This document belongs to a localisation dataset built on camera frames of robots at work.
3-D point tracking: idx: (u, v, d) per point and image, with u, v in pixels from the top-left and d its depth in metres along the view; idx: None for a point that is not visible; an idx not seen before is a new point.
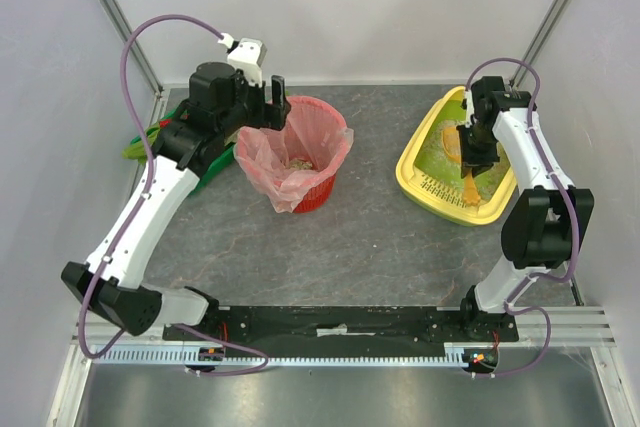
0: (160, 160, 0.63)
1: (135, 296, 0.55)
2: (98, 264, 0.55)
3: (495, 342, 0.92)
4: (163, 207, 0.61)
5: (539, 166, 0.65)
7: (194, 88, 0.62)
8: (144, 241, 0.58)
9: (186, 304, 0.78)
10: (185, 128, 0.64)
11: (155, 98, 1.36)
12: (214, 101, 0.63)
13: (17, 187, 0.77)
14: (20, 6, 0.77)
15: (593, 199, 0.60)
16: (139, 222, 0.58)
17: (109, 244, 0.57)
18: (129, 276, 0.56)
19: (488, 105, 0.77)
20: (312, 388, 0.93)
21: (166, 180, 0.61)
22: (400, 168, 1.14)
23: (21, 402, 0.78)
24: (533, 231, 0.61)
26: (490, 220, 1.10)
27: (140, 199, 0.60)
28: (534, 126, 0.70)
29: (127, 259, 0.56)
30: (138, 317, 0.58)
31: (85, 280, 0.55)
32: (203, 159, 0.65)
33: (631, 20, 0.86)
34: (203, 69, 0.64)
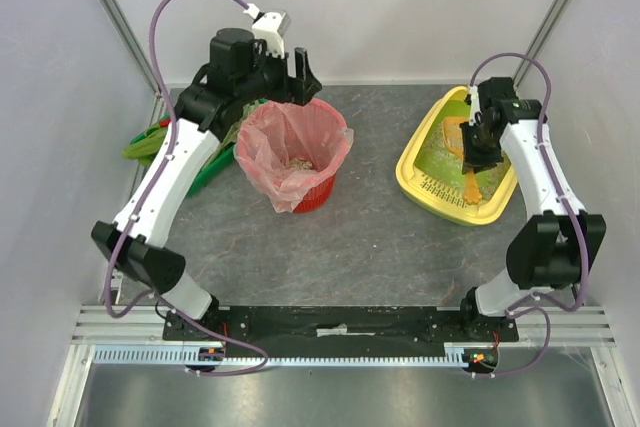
0: (181, 124, 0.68)
1: (161, 254, 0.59)
2: (126, 222, 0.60)
3: (495, 342, 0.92)
4: (185, 169, 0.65)
5: (548, 187, 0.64)
7: (213, 53, 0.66)
8: (169, 199, 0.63)
9: (196, 291, 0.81)
10: (205, 92, 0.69)
11: (155, 98, 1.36)
12: (234, 64, 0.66)
13: (18, 187, 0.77)
14: (20, 6, 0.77)
15: (606, 225, 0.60)
16: (163, 182, 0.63)
17: (135, 204, 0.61)
18: (156, 233, 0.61)
19: (496, 114, 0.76)
20: (312, 388, 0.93)
21: (188, 143, 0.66)
22: (401, 168, 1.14)
23: (21, 402, 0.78)
24: (541, 255, 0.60)
26: (489, 220, 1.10)
27: (165, 161, 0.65)
28: (545, 142, 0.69)
29: (153, 218, 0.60)
30: (163, 275, 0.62)
31: (114, 238, 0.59)
32: (223, 121, 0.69)
33: (631, 20, 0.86)
34: (223, 33, 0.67)
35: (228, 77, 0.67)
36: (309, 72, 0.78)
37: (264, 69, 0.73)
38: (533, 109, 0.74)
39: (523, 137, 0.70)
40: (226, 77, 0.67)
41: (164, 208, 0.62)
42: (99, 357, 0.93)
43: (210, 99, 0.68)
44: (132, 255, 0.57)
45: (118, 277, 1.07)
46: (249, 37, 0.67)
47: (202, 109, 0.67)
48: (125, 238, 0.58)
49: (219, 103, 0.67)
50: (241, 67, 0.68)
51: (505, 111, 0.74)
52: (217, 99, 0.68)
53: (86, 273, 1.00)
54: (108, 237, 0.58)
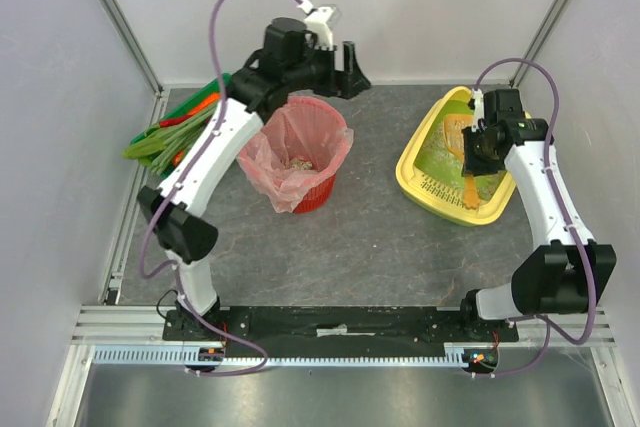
0: (231, 102, 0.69)
1: (199, 223, 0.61)
2: (170, 190, 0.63)
3: (495, 342, 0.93)
4: (231, 145, 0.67)
5: (556, 215, 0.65)
7: (267, 40, 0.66)
8: (211, 173, 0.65)
9: (207, 283, 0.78)
10: (254, 76, 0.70)
11: (156, 98, 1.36)
12: (286, 53, 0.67)
13: (18, 187, 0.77)
14: (20, 7, 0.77)
15: (615, 256, 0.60)
16: (208, 155, 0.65)
17: (180, 173, 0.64)
18: (196, 203, 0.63)
19: (500, 134, 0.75)
20: (312, 388, 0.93)
21: (236, 121, 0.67)
22: (401, 168, 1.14)
23: (21, 401, 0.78)
24: (548, 286, 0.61)
26: (494, 219, 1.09)
27: (211, 135, 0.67)
28: (551, 165, 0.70)
29: (196, 189, 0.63)
30: (198, 245, 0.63)
31: (158, 202, 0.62)
32: (269, 105, 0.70)
33: (631, 20, 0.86)
34: (279, 21, 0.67)
35: (277, 65, 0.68)
36: (356, 67, 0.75)
37: (313, 61, 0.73)
38: (539, 130, 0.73)
39: (529, 160, 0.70)
40: (276, 64, 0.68)
41: (206, 181, 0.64)
42: (99, 358, 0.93)
43: (258, 84, 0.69)
44: (172, 220, 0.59)
45: (119, 277, 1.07)
46: (302, 27, 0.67)
47: (250, 92, 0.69)
48: (168, 203, 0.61)
49: (266, 89, 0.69)
50: (292, 56, 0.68)
51: (511, 133, 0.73)
52: (265, 85, 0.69)
53: (87, 273, 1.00)
54: (153, 201, 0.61)
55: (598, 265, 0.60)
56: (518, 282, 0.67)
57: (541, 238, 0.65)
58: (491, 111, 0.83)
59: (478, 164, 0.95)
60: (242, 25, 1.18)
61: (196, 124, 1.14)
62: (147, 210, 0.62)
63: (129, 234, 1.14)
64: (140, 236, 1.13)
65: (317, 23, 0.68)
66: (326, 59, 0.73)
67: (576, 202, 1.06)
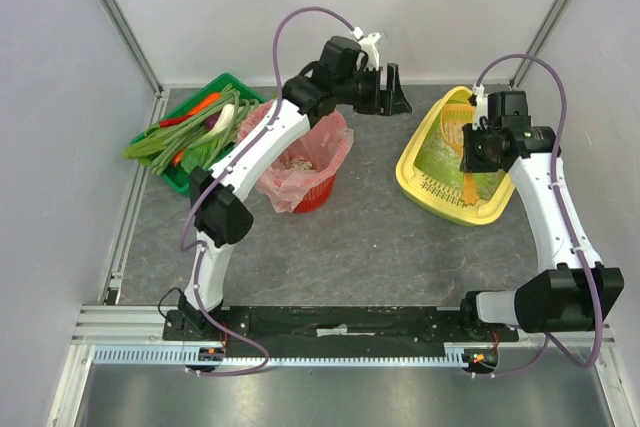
0: (285, 104, 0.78)
1: (241, 209, 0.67)
2: (221, 171, 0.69)
3: (495, 342, 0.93)
4: (279, 140, 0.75)
5: (563, 236, 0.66)
7: (326, 53, 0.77)
8: (260, 163, 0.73)
9: (220, 281, 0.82)
10: (308, 83, 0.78)
11: (155, 98, 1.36)
12: (340, 67, 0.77)
13: (18, 187, 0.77)
14: (20, 7, 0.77)
15: (624, 281, 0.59)
16: (259, 146, 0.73)
17: (232, 158, 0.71)
18: (242, 187, 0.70)
19: (505, 144, 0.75)
20: (312, 388, 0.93)
21: (288, 120, 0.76)
22: (401, 168, 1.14)
23: (21, 400, 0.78)
24: (553, 310, 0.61)
26: (489, 220, 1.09)
27: (264, 130, 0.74)
28: (558, 181, 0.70)
29: (244, 175, 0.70)
30: (234, 229, 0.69)
31: (207, 182, 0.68)
32: (318, 111, 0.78)
33: (631, 21, 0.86)
34: (337, 38, 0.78)
35: (331, 76, 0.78)
36: (398, 89, 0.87)
37: (360, 79, 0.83)
38: (545, 141, 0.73)
39: (535, 175, 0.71)
40: (330, 74, 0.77)
41: (254, 169, 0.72)
42: (99, 358, 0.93)
43: (311, 90, 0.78)
44: (219, 200, 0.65)
45: (119, 277, 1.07)
46: (357, 45, 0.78)
47: (303, 97, 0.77)
48: (218, 184, 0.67)
49: (317, 96, 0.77)
50: (344, 70, 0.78)
51: (517, 144, 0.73)
52: (316, 92, 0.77)
53: (87, 273, 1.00)
54: (203, 180, 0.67)
55: (605, 290, 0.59)
56: (523, 300, 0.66)
57: (547, 258, 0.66)
58: (495, 117, 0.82)
59: (480, 165, 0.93)
60: (242, 25, 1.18)
61: (196, 124, 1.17)
62: (194, 189, 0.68)
63: (128, 234, 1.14)
64: (140, 236, 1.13)
65: (367, 45, 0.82)
66: (371, 79, 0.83)
67: (576, 203, 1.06)
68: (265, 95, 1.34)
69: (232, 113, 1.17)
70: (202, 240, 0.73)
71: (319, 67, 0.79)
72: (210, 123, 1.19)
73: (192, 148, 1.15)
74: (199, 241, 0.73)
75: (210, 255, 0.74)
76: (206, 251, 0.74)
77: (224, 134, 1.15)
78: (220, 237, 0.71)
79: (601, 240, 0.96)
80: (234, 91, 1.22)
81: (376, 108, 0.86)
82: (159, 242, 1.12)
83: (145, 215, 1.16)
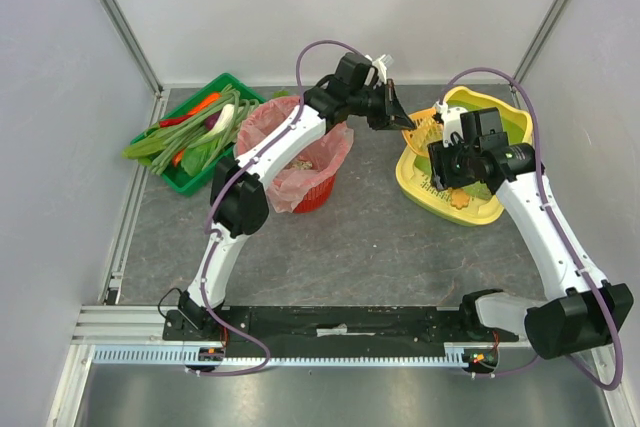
0: (306, 109, 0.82)
1: (259, 199, 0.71)
2: (247, 161, 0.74)
3: (495, 342, 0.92)
4: (299, 139, 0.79)
5: (565, 258, 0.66)
7: (340, 67, 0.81)
8: (281, 158, 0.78)
9: (226, 278, 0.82)
10: (325, 94, 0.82)
11: (155, 98, 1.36)
12: (355, 80, 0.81)
13: (18, 186, 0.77)
14: (18, 7, 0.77)
15: (632, 296, 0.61)
16: (282, 144, 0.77)
17: (257, 150, 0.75)
18: (266, 176, 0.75)
19: (489, 167, 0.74)
20: (313, 389, 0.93)
21: (309, 121, 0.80)
22: (401, 169, 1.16)
23: (21, 400, 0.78)
24: (568, 333, 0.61)
26: (490, 220, 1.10)
27: (288, 128, 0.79)
28: (549, 201, 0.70)
29: (269, 165, 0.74)
30: (252, 219, 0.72)
31: (232, 172, 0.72)
32: (334, 119, 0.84)
33: (630, 21, 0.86)
34: (351, 55, 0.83)
35: (346, 88, 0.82)
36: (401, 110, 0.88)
37: (371, 93, 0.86)
38: (527, 159, 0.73)
39: (526, 198, 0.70)
40: (346, 86, 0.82)
41: (276, 161, 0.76)
42: (99, 358, 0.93)
43: (328, 101, 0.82)
44: (246, 187, 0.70)
45: (119, 277, 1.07)
46: (368, 61, 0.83)
47: (321, 105, 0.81)
48: (244, 173, 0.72)
49: (335, 105, 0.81)
50: (357, 82, 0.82)
51: (501, 166, 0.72)
52: (334, 102, 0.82)
53: (87, 272, 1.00)
54: (229, 169, 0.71)
55: (616, 308, 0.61)
56: (534, 327, 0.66)
57: (554, 285, 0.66)
58: (471, 135, 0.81)
59: (460, 180, 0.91)
60: (242, 25, 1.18)
61: (196, 124, 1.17)
62: (220, 178, 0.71)
63: (128, 234, 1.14)
64: (140, 236, 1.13)
65: (378, 62, 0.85)
66: (382, 93, 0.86)
67: (576, 203, 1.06)
68: (265, 95, 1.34)
69: (232, 113, 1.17)
70: (218, 230, 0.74)
71: (334, 79, 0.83)
72: (210, 123, 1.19)
73: (192, 148, 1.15)
74: (214, 231, 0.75)
75: (224, 245, 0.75)
76: (220, 242, 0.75)
77: (224, 134, 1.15)
78: (236, 229, 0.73)
79: (599, 239, 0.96)
80: (234, 91, 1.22)
81: (387, 118, 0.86)
82: (159, 242, 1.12)
83: (145, 216, 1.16)
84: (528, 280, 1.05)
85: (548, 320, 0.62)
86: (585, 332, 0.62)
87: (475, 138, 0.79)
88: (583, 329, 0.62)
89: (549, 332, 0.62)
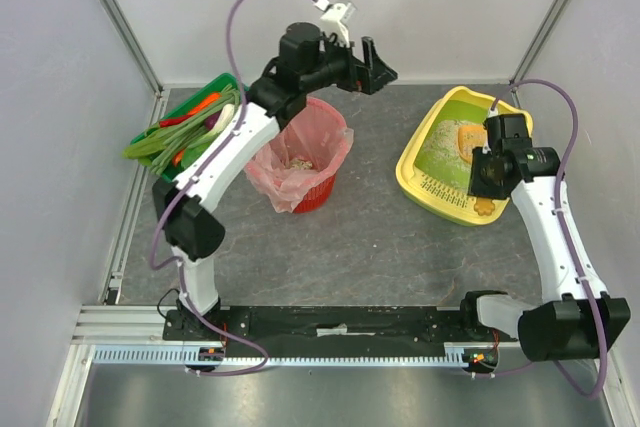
0: (251, 107, 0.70)
1: (209, 220, 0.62)
2: (186, 182, 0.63)
3: (495, 342, 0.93)
4: (247, 146, 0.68)
5: (567, 264, 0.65)
7: (281, 50, 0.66)
8: (228, 172, 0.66)
9: (210, 283, 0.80)
10: (273, 85, 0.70)
11: (155, 98, 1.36)
12: (301, 61, 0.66)
13: (19, 186, 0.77)
14: (19, 7, 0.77)
15: (630, 311, 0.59)
16: (226, 154, 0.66)
17: (197, 167, 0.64)
18: (209, 199, 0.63)
19: (508, 166, 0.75)
20: (313, 388, 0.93)
21: (255, 123, 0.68)
22: (400, 168, 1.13)
23: (21, 400, 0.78)
24: (559, 342, 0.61)
26: (489, 220, 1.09)
27: (231, 135, 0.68)
28: (562, 206, 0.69)
29: (210, 184, 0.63)
30: (207, 242, 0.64)
31: (172, 194, 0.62)
32: (287, 113, 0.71)
33: (630, 20, 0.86)
34: (292, 29, 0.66)
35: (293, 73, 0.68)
36: (378, 61, 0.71)
37: (330, 63, 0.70)
38: (548, 162, 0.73)
39: (539, 200, 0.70)
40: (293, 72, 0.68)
41: (222, 177, 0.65)
42: (99, 357, 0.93)
43: (276, 93, 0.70)
44: (186, 210, 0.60)
45: (119, 277, 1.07)
46: (316, 33, 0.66)
47: (268, 100, 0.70)
48: (184, 194, 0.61)
49: (285, 97, 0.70)
50: (307, 62, 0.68)
51: (519, 166, 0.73)
52: (283, 94, 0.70)
53: (87, 272, 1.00)
54: (168, 191, 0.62)
55: (611, 322, 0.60)
56: (527, 331, 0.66)
57: (551, 288, 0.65)
58: (495, 139, 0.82)
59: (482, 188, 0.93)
60: (242, 26, 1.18)
61: (196, 124, 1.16)
62: (160, 202, 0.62)
63: (128, 234, 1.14)
64: (140, 236, 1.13)
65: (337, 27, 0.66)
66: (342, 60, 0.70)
67: (576, 203, 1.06)
68: None
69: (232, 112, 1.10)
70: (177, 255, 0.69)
71: (280, 62, 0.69)
72: (210, 123, 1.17)
73: (192, 148, 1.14)
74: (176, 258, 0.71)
75: (188, 271, 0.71)
76: (185, 268, 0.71)
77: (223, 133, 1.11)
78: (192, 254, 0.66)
79: (599, 239, 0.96)
80: (234, 91, 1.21)
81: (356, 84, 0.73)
82: (159, 242, 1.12)
83: (145, 216, 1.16)
84: (528, 280, 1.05)
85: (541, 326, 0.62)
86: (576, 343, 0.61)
87: (498, 141, 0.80)
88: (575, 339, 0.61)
89: (540, 337, 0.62)
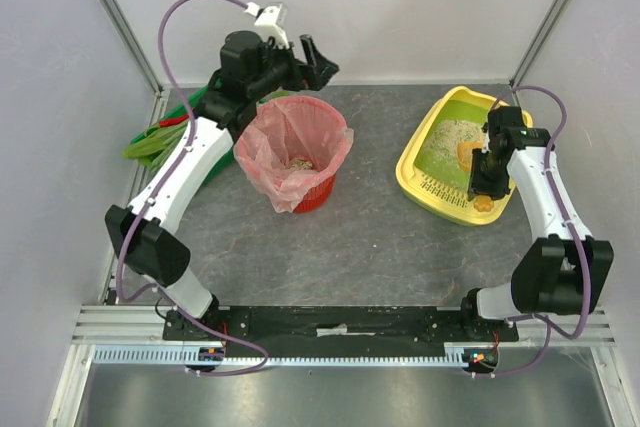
0: (199, 122, 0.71)
1: (170, 241, 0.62)
2: (142, 206, 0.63)
3: (495, 342, 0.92)
4: (201, 162, 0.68)
5: (554, 212, 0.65)
7: (223, 62, 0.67)
8: (184, 190, 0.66)
9: (195, 290, 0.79)
10: (220, 97, 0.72)
11: (155, 98, 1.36)
12: (245, 71, 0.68)
13: (19, 186, 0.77)
14: (18, 7, 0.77)
15: (613, 253, 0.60)
16: (180, 171, 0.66)
17: (152, 189, 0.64)
18: (169, 218, 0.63)
19: (503, 141, 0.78)
20: (313, 388, 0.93)
21: (206, 137, 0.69)
22: (401, 169, 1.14)
23: (21, 400, 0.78)
24: (544, 281, 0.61)
26: (489, 220, 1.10)
27: (183, 152, 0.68)
28: (551, 168, 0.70)
29: (168, 203, 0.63)
30: (171, 264, 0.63)
31: (128, 221, 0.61)
32: (238, 123, 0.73)
33: (630, 19, 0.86)
34: (230, 41, 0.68)
35: (239, 84, 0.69)
36: (320, 57, 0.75)
37: (274, 67, 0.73)
38: (541, 137, 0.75)
39: (529, 163, 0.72)
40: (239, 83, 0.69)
41: (179, 196, 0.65)
42: (99, 358, 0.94)
43: (225, 105, 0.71)
44: (146, 235, 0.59)
45: None
46: (255, 42, 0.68)
47: (219, 113, 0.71)
48: (141, 219, 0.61)
49: (235, 108, 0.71)
50: (252, 70, 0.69)
51: (512, 138, 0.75)
52: (232, 106, 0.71)
53: (87, 272, 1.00)
54: (123, 219, 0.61)
55: (594, 262, 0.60)
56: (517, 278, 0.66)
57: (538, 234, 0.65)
58: (493, 128, 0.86)
59: (483, 183, 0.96)
60: (241, 26, 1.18)
61: None
62: (116, 232, 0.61)
63: None
64: None
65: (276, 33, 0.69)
66: (286, 63, 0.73)
67: (576, 203, 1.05)
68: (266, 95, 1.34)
69: None
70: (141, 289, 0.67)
71: (222, 74, 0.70)
72: None
73: None
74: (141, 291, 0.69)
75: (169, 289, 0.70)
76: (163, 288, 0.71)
77: None
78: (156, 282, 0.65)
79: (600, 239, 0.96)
80: None
81: (301, 82, 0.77)
82: None
83: None
84: None
85: (528, 268, 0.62)
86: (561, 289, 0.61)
87: (496, 127, 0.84)
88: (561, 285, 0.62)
89: (527, 278, 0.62)
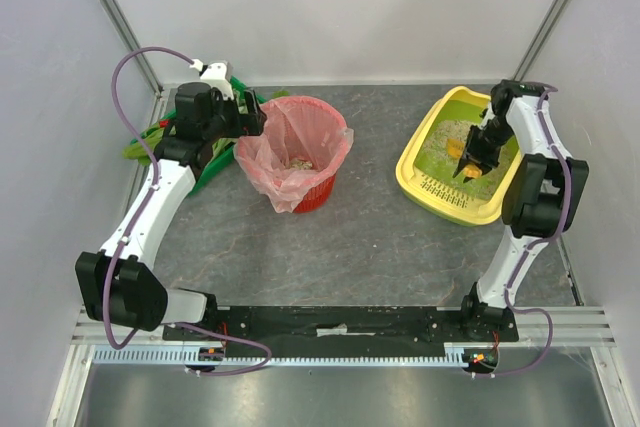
0: (163, 165, 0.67)
1: (149, 280, 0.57)
2: (115, 247, 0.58)
3: (495, 342, 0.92)
4: (170, 199, 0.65)
5: (541, 139, 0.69)
7: (178, 106, 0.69)
8: (157, 227, 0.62)
9: (188, 305, 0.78)
10: (178, 142, 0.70)
11: (155, 98, 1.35)
12: (199, 114, 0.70)
13: (19, 185, 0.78)
14: (19, 5, 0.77)
15: (587, 168, 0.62)
16: (151, 208, 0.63)
17: (123, 230, 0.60)
18: (145, 256, 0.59)
19: (503, 94, 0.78)
20: (313, 389, 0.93)
21: (172, 174, 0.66)
22: (400, 168, 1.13)
23: (21, 401, 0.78)
24: (528, 193, 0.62)
26: (490, 220, 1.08)
27: (150, 191, 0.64)
28: (543, 108, 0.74)
29: (143, 240, 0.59)
30: (151, 304, 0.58)
31: (100, 266, 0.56)
32: (199, 163, 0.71)
33: (630, 20, 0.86)
34: (182, 87, 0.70)
35: (196, 127, 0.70)
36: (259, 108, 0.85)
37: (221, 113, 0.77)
38: (536, 89, 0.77)
39: (523, 105, 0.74)
40: (195, 125, 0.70)
41: (153, 232, 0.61)
42: (99, 358, 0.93)
43: (184, 146, 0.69)
44: (125, 276, 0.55)
45: None
46: (205, 88, 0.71)
47: (178, 153, 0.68)
48: (117, 260, 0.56)
49: (194, 148, 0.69)
50: (205, 113, 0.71)
51: (512, 91, 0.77)
52: (191, 146, 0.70)
53: None
54: (96, 263, 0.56)
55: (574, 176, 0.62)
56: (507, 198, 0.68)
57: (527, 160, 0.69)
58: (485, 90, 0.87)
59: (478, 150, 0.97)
60: (241, 27, 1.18)
61: None
62: (89, 282, 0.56)
63: None
64: None
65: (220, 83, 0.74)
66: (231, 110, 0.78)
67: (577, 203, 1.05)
68: (266, 94, 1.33)
69: None
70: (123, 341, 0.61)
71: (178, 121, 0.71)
72: None
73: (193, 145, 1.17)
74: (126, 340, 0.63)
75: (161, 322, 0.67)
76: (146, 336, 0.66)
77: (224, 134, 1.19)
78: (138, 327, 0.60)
79: (602, 239, 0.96)
80: None
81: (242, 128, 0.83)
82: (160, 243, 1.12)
83: None
84: (528, 280, 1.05)
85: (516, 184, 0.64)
86: (544, 206, 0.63)
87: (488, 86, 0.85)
88: (545, 203, 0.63)
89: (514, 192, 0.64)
